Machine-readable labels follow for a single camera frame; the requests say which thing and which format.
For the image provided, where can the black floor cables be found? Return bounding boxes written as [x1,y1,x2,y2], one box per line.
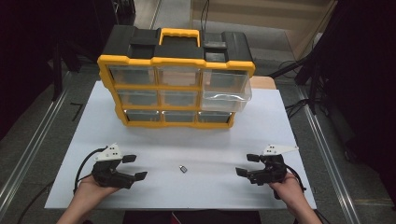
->
[267,59,316,120]

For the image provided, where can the transparent plastic drawer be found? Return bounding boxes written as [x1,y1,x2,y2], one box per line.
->
[201,68,253,114]

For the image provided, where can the thin black hanging cable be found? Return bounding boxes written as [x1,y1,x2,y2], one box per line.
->
[200,0,210,32]

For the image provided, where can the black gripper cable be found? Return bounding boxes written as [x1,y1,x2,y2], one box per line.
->
[73,147,108,195]
[284,163,308,192]

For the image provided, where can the metal floor rail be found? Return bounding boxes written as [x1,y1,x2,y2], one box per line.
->
[0,88,73,216]
[297,88,363,224]

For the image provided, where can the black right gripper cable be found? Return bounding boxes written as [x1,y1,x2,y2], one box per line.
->
[284,163,308,192]

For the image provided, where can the yellow black drawer organizer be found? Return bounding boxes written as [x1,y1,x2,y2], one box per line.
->
[96,24,257,131]

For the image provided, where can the person's left hand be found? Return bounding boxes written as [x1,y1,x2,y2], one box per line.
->
[74,175,121,203]

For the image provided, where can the black floor cable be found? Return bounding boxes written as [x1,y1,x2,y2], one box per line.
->
[16,179,54,224]

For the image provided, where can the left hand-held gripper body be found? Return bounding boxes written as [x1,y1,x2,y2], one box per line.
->
[91,143,136,189]

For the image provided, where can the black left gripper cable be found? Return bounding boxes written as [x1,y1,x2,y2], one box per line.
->
[73,147,108,195]

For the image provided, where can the grid of small clear drawers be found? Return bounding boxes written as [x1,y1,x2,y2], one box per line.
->
[108,65,233,123]

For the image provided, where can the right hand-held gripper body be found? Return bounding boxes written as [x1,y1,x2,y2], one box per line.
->
[247,144,299,187]

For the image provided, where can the person's right hand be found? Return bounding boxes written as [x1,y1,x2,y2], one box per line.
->
[268,172,309,208]

